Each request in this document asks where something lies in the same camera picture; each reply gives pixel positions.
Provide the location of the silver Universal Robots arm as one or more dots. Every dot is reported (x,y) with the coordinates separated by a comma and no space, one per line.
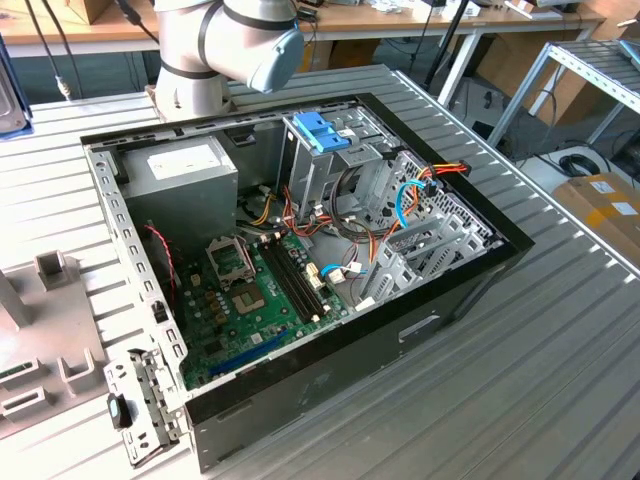
(240,45)

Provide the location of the metal slat shelf rack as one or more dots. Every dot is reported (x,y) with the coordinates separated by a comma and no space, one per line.
(590,75)

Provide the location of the silver optical drive cage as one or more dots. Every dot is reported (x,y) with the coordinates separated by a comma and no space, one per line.
(305,175)

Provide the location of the black tripod pole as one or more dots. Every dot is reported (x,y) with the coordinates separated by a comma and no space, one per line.
(447,42)

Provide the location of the black RAM slot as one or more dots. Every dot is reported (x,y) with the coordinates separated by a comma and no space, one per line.
(289,285)
(301,276)

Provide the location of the green motherboard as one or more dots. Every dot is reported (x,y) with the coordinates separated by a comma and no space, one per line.
(260,325)

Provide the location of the black case fan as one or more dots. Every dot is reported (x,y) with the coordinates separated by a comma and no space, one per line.
(350,182)

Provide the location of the large brown carton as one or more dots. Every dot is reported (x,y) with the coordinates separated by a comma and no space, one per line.
(505,65)

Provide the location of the blue plastic drive latch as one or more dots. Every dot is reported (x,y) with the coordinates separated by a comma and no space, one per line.
(315,130)

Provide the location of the white board connector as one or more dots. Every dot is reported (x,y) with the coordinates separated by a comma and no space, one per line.
(315,277)

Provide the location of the wooden crate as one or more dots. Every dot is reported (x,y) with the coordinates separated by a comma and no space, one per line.
(97,10)

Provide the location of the brown cardboard box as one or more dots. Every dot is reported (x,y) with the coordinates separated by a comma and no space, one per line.
(350,52)

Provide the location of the long wooden desk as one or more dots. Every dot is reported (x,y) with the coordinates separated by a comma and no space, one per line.
(375,24)

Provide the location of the silver disk bay cage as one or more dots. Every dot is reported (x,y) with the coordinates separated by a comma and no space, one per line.
(395,280)

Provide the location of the grey power supply unit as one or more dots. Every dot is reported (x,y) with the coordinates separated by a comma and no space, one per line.
(180,200)

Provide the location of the grey parts rack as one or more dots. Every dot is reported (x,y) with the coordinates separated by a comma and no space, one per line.
(55,320)

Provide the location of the silver slot retainer bracket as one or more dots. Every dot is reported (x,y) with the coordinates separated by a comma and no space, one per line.
(150,395)

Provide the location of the black open PC case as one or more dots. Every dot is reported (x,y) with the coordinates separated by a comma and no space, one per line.
(325,380)

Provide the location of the CPU socket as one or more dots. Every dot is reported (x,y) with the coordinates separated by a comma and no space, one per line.
(250,300)

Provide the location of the blue expansion slot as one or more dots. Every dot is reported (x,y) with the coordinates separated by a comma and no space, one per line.
(250,352)

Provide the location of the cardboard box with labels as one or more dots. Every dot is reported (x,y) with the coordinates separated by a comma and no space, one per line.
(600,220)

